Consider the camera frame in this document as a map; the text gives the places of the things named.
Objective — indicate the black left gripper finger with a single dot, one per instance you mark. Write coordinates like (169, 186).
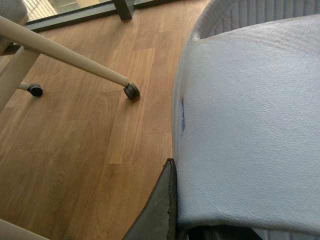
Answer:
(158, 218)

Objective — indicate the light blue slipper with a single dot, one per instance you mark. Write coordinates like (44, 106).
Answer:
(246, 119)

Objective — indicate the white chair leg with caster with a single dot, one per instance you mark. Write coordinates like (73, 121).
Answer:
(39, 44)

